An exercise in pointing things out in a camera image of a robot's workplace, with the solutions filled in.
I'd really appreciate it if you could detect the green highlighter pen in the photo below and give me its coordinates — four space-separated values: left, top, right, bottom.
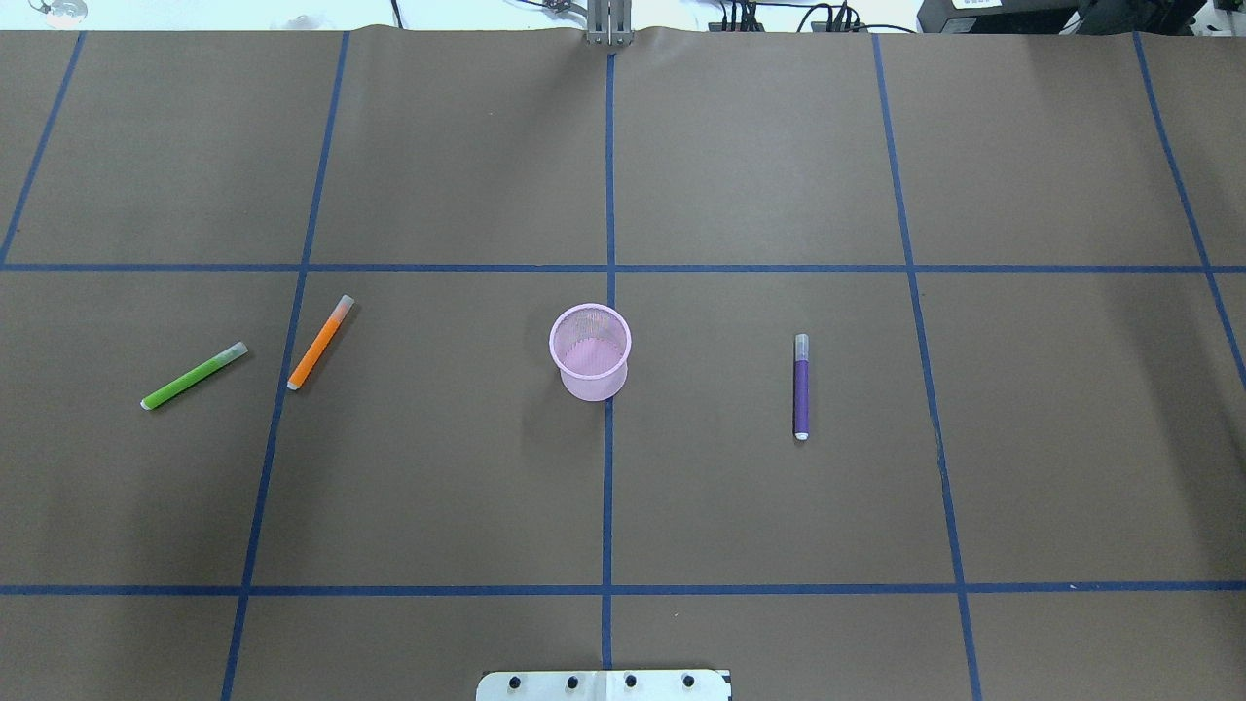
140 342 249 410

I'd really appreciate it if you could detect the pink mesh pen holder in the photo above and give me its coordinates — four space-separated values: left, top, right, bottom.
548 303 633 402

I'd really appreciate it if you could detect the purple highlighter pen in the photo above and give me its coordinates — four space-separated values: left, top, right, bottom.
792 332 811 442

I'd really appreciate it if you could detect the orange highlighter pen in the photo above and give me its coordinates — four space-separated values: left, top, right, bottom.
287 294 355 391

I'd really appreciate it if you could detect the black equipment box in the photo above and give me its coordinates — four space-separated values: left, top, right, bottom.
917 1 1206 36

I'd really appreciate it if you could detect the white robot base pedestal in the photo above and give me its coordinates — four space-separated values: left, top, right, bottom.
475 669 733 700

